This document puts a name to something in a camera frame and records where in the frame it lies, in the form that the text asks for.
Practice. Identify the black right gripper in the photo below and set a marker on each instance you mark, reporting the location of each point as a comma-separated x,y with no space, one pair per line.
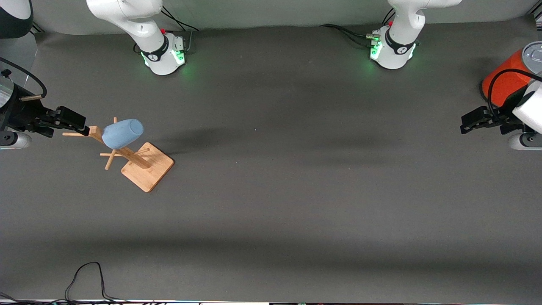
22,111

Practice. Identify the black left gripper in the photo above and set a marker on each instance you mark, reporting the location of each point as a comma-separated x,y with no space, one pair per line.
502,115

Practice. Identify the light blue cup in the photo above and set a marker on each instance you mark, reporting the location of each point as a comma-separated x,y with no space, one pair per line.
122,133

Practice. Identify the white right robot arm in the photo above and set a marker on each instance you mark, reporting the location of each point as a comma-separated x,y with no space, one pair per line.
139,25

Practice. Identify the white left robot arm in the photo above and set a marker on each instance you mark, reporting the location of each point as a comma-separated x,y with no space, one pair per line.
402,29

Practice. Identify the wooden cup rack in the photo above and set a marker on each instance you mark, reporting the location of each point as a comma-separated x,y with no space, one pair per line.
148,169

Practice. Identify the orange can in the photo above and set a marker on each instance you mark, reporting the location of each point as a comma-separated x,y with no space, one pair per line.
504,80

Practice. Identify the aluminium frame rail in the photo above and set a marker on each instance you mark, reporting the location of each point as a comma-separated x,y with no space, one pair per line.
537,16
37,29

